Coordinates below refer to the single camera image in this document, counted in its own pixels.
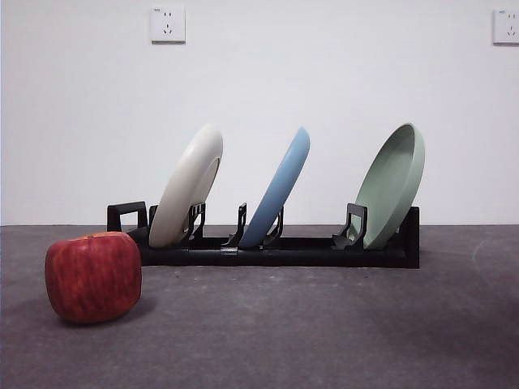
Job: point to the cream yellow plate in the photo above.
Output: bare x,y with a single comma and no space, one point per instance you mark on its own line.
178,194

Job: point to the red apple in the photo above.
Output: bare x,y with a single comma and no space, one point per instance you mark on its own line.
93,277

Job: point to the blue plate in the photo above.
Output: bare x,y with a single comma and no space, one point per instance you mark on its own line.
280,186

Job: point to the black plate rack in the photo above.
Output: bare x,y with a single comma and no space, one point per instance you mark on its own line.
292,256

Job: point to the green plate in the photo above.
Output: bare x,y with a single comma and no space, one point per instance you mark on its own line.
389,186

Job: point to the white wall socket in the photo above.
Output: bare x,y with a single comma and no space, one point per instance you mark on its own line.
507,26
168,24

